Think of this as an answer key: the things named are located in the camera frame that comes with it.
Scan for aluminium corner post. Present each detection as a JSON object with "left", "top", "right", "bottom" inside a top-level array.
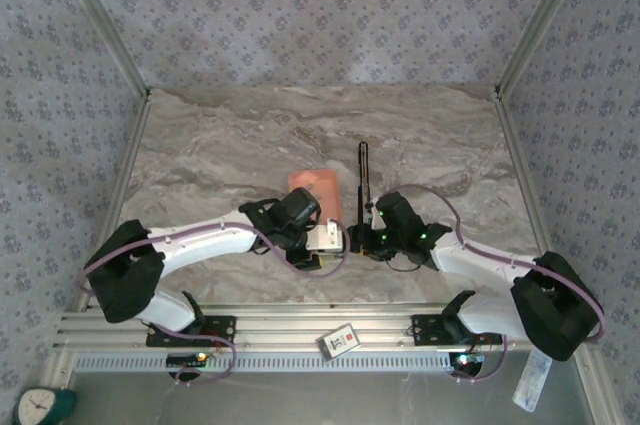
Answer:
[
  {"left": 492, "top": 0, "right": 599, "bottom": 99},
  {"left": 49, "top": 0, "right": 152, "bottom": 99}
]

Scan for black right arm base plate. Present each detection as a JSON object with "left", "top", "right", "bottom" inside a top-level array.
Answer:
[{"left": 410, "top": 313, "right": 504, "bottom": 346}]

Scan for aluminium table side rail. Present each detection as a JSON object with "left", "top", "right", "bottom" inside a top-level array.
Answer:
[
  {"left": 74, "top": 92, "right": 154, "bottom": 314},
  {"left": 492, "top": 89, "right": 574, "bottom": 309}
]

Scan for white card with red mark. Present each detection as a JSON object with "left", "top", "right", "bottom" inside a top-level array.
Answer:
[{"left": 315, "top": 323, "right": 362, "bottom": 360}]

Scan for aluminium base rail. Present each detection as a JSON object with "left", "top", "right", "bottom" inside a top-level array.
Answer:
[{"left": 52, "top": 302, "right": 599, "bottom": 354}]

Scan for white clock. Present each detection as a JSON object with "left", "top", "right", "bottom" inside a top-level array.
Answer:
[{"left": 17, "top": 387, "right": 56, "bottom": 425}]

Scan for clear plastic bag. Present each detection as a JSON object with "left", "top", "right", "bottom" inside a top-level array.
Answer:
[{"left": 512, "top": 348, "right": 554, "bottom": 414}]

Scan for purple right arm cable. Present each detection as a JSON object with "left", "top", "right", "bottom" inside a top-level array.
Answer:
[{"left": 382, "top": 184, "right": 609, "bottom": 384}]

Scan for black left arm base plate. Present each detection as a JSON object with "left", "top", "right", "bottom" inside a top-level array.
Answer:
[{"left": 145, "top": 314, "right": 237, "bottom": 349}]

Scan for black tongs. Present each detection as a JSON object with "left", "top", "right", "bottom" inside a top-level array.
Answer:
[{"left": 356, "top": 142, "right": 374, "bottom": 227}]

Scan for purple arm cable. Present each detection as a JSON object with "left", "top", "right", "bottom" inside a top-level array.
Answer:
[
  {"left": 382, "top": 184, "right": 609, "bottom": 384},
  {"left": 73, "top": 222, "right": 351, "bottom": 389}
]

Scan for small circuit board with led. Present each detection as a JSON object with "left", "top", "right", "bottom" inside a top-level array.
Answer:
[
  {"left": 166, "top": 352, "right": 209, "bottom": 367},
  {"left": 449, "top": 352, "right": 486, "bottom": 371}
]

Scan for red wire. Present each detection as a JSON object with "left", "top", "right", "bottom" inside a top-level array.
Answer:
[
  {"left": 209, "top": 322, "right": 234, "bottom": 356},
  {"left": 467, "top": 329, "right": 494, "bottom": 354}
]

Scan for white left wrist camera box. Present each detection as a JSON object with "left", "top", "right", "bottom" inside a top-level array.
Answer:
[{"left": 305, "top": 218, "right": 349, "bottom": 252}]

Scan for grey slotted cable duct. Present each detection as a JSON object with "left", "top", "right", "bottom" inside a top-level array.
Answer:
[{"left": 72, "top": 349, "right": 454, "bottom": 374}]

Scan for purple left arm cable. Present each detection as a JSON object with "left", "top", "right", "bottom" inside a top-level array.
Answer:
[{"left": 73, "top": 222, "right": 351, "bottom": 389}]

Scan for pink plastic tray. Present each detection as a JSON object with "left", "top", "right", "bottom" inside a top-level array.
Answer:
[{"left": 288, "top": 168, "right": 345, "bottom": 224}]

